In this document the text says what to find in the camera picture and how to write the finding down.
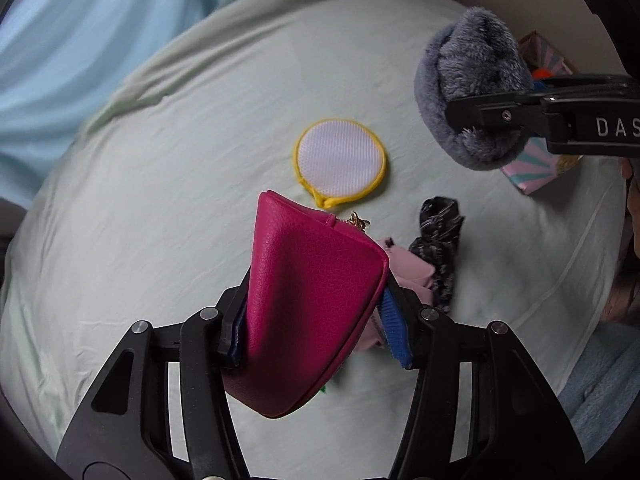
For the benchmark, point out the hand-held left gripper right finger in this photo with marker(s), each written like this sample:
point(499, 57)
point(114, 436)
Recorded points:
point(395, 330)

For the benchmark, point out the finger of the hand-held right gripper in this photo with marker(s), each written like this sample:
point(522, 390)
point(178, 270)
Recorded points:
point(580, 82)
point(492, 115)

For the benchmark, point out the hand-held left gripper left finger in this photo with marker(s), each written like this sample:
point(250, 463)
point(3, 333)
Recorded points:
point(234, 347)

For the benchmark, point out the grey fluffy slipper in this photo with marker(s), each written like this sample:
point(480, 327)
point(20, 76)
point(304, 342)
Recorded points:
point(465, 60)

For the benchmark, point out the magenta leather pouch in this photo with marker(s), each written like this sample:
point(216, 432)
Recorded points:
point(310, 300)

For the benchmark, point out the person's right hand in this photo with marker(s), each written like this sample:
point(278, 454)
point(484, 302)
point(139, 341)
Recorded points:
point(631, 169)

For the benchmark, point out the pink cloth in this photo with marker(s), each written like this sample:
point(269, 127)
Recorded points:
point(407, 265)

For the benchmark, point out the pink and blue striped box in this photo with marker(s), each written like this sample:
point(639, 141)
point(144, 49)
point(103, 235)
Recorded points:
point(530, 170)

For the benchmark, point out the black patterned cloth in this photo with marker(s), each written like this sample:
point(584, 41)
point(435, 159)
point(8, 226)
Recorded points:
point(437, 240)

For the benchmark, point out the pale green bed sheet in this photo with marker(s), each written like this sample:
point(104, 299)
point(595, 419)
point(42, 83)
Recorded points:
point(175, 210)

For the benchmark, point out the yellow-rimmed white mesh pad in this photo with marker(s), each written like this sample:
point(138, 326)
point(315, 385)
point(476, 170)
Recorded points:
point(340, 160)

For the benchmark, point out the light blue cloth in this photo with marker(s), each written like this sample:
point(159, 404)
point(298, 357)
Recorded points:
point(75, 60)

